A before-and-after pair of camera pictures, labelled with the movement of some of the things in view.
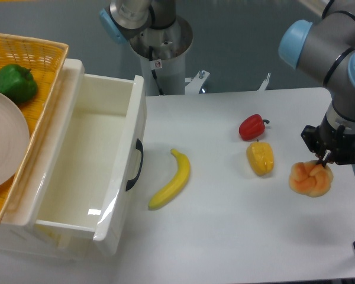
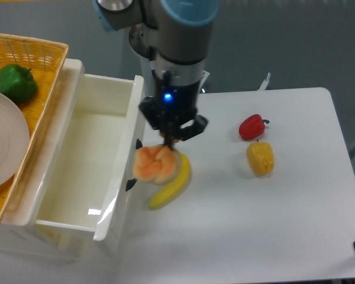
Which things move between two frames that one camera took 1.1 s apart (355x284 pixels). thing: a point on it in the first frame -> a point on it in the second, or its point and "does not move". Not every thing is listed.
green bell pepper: x=15 y=81 does not move
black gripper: x=340 y=146 -> x=173 y=103
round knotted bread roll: x=310 y=178 -> x=157 y=164
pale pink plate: x=8 y=141 does not move
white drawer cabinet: x=81 y=171 does not move
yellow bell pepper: x=260 y=157 does not move
